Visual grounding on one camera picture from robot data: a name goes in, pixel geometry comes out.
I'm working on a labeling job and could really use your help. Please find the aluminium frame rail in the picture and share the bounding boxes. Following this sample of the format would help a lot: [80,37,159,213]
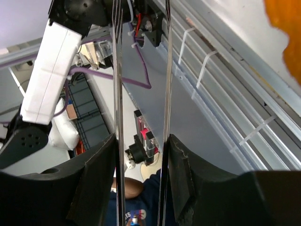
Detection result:
[0,0,301,174]

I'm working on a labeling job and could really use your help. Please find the red black device below table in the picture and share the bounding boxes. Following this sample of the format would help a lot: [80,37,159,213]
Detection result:
[125,110,158,169]

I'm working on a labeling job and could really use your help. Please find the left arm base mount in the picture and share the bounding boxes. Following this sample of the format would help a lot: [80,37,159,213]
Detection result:
[131,0,164,47]

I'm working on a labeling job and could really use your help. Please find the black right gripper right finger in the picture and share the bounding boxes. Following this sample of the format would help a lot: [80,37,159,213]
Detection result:
[169,135,301,226]

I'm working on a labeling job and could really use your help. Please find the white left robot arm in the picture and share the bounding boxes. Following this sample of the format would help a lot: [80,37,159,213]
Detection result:
[0,0,112,169]

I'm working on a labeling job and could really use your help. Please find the metal tongs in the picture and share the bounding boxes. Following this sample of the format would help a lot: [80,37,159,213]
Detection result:
[112,0,173,226]

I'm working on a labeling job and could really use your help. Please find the white padded bag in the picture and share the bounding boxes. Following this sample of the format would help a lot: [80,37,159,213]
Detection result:
[48,109,79,150]

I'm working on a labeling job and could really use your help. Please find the person in blue shirt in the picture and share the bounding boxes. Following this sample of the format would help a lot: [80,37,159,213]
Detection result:
[104,168,176,226]

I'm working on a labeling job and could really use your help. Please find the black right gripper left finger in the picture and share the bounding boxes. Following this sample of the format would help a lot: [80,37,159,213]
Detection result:
[0,135,116,226]

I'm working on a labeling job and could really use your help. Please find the ring shaped bread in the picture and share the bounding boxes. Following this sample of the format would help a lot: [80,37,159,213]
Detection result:
[264,0,301,84]

